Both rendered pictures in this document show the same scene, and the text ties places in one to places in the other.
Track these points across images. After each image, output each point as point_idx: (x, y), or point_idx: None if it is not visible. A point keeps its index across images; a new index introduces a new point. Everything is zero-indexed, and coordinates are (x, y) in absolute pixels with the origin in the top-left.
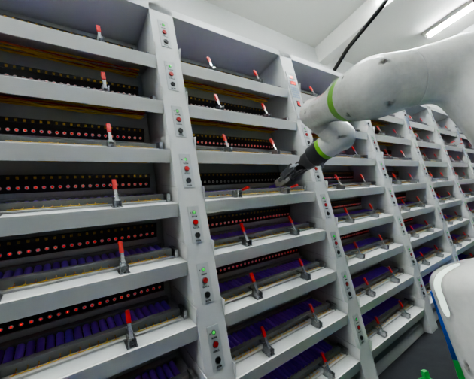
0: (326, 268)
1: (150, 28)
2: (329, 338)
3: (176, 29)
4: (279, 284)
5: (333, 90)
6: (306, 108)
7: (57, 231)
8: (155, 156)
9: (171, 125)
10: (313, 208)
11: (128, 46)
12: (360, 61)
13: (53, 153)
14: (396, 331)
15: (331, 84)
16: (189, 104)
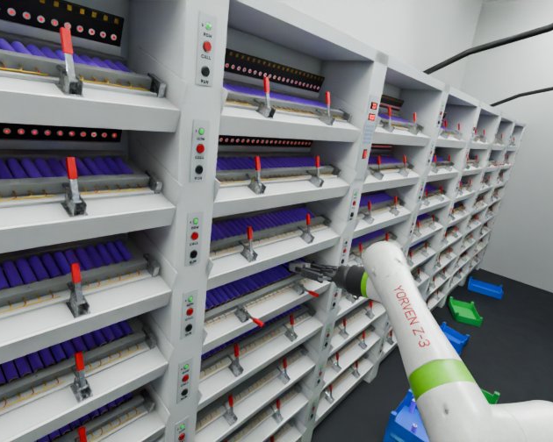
0: (306, 358)
1: (178, 30)
2: None
3: None
4: (254, 391)
5: (427, 395)
6: (378, 274)
7: None
8: (147, 306)
9: (182, 250)
10: (320, 295)
11: (114, 17)
12: (475, 436)
13: None
14: (342, 395)
15: (427, 362)
16: (215, 202)
